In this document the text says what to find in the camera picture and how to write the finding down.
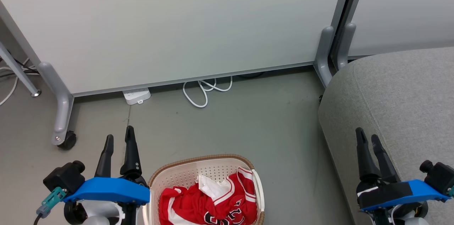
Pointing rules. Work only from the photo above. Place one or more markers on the blue-topped right gripper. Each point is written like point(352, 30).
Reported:
point(390, 193)

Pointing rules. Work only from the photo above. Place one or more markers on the blue-topped left gripper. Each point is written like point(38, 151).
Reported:
point(113, 191)

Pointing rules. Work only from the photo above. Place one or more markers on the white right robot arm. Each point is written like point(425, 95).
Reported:
point(415, 219)

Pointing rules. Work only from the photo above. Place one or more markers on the grey fabric sofa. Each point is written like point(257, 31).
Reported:
point(400, 93)

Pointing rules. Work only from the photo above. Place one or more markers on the black caster wheel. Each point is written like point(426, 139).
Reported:
point(69, 141)

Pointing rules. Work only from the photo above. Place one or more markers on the white power strip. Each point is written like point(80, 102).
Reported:
point(136, 95)

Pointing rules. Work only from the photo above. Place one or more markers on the cream plastic laundry basket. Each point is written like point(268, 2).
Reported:
point(184, 175)

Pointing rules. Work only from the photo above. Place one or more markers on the grey panel foot with caster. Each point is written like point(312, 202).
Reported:
point(62, 111)

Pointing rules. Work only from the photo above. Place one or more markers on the red basketball jersey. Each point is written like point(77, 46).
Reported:
point(198, 203)

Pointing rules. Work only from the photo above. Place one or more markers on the white cloth garment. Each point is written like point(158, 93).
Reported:
point(212, 187)

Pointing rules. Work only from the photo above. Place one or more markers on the grey partition panel foot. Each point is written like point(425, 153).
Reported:
point(345, 44)
point(324, 54)

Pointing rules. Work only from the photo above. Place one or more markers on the grey metal table leg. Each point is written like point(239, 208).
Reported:
point(17, 70)

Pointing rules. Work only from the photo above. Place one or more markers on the large white partition panel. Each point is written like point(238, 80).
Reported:
point(177, 22)

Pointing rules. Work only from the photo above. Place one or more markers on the narrow white partition panel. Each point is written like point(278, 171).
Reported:
point(408, 5)

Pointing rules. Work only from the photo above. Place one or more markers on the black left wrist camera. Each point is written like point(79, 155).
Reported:
point(64, 177)

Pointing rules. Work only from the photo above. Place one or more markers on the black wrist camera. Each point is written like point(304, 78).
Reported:
point(439, 177)
point(64, 177)

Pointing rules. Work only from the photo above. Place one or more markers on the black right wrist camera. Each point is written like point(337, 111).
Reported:
point(439, 177)

